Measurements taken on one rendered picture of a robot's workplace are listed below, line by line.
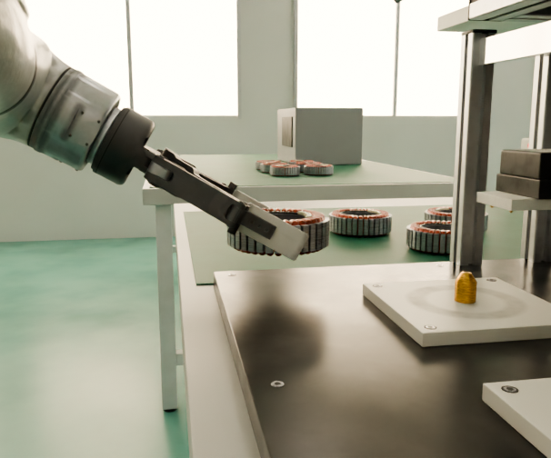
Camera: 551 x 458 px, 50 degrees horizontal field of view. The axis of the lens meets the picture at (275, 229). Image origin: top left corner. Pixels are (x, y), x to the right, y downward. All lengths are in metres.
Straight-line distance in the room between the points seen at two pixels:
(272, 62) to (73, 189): 1.92
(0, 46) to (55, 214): 4.68
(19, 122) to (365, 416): 0.41
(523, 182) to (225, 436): 0.34
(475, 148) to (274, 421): 0.49
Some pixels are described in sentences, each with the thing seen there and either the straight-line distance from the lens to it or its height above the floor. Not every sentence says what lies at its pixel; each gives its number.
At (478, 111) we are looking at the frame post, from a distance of 0.77.
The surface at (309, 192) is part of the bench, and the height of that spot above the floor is 0.73.
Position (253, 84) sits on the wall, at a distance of 5.03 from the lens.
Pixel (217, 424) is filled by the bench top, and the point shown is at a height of 0.75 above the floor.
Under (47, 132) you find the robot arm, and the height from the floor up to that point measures 0.94.
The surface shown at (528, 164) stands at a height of 0.91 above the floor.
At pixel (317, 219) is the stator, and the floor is 0.85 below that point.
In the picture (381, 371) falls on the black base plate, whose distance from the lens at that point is 0.45.
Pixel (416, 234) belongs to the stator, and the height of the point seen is 0.78.
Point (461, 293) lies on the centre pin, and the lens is 0.58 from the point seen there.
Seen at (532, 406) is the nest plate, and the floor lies 0.78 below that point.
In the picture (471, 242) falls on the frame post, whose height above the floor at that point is 0.80.
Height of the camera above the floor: 0.95
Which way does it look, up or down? 10 degrees down
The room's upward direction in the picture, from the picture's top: straight up
